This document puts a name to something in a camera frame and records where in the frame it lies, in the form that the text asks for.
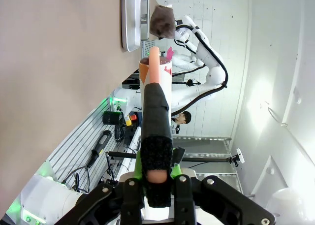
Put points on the yellow emergency stop button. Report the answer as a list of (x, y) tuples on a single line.
[(131, 119)]

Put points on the seated person dark hair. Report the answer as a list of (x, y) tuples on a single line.
[(183, 118)]

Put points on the white camera on pole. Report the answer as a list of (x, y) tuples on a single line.
[(239, 157)]

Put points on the metal tray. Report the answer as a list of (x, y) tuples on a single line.
[(130, 18)]

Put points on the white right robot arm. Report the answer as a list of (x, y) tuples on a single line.
[(197, 97)]

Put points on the grey slatted panel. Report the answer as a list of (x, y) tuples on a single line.
[(73, 148)]

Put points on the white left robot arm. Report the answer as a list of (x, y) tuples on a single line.
[(49, 200)]

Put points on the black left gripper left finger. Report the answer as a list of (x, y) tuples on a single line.
[(118, 202)]

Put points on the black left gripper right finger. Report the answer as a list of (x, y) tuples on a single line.
[(211, 200)]

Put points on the white round container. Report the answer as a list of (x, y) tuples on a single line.
[(288, 207)]

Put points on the pink paper tag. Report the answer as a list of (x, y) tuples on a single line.
[(170, 53)]

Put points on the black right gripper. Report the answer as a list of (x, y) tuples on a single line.
[(179, 22)]

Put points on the brown towel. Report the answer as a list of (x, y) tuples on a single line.
[(162, 22)]

